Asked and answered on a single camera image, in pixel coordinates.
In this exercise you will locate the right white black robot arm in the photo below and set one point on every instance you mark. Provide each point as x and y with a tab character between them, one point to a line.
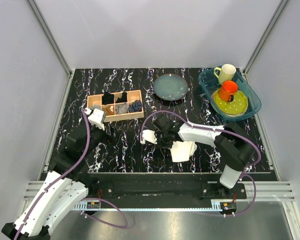
181	137

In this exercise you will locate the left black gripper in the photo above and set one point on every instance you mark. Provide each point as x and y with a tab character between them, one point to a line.
112	129

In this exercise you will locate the left connector box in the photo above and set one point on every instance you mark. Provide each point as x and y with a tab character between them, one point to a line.
93	204

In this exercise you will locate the aluminium frame post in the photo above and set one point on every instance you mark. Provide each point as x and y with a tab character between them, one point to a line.
266	34
49	36

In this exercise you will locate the grey rolled cloth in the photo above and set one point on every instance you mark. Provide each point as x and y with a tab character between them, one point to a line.
95	107
121	108

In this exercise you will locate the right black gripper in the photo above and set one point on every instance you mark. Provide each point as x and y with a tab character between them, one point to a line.
168	146

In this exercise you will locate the navy striped rolled cloth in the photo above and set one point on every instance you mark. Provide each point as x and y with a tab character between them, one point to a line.
135	106

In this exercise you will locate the brown rolled cloth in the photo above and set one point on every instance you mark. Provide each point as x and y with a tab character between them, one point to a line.
109	110

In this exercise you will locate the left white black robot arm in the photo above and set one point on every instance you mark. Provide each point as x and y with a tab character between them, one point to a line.
65	185

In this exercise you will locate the white underwear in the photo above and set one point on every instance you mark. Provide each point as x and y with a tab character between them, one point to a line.
182	151

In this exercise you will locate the right aluminium frame post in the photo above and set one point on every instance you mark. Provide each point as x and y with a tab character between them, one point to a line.
266	34

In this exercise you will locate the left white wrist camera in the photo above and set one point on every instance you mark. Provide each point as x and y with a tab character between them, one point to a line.
96	118

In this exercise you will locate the wooden divided organizer box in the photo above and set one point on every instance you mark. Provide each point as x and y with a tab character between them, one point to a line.
132	96

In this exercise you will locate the pale yellow mug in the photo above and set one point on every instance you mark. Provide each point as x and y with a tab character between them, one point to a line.
224	73

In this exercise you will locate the yellow-green dotted plate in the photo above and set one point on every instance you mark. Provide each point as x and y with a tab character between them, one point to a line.
234	108

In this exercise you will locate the left aluminium frame post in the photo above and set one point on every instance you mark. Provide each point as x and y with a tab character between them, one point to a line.
49	36

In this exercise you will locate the front aluminium rail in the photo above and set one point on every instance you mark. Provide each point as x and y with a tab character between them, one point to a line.
266	191

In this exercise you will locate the small black rolled cloth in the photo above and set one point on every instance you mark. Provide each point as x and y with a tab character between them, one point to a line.
123	98

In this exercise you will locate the blue-green ceramic plate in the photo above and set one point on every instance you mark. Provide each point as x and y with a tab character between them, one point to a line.
170	87

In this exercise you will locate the orange mug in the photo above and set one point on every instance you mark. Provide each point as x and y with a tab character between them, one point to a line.
228	90

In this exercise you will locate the grey rolled cloth left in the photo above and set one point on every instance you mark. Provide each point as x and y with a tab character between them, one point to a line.
95	107

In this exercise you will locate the grey rolled cloth middle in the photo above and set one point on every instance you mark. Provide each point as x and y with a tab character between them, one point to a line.
121	108

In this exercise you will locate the right connector box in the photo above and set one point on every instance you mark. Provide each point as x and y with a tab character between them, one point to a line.
228	207

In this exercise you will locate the teal transparent plastic bin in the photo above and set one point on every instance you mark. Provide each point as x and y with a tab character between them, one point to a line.
209	84

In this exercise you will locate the connector box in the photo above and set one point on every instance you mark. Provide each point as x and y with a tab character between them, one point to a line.
93	204
228	207

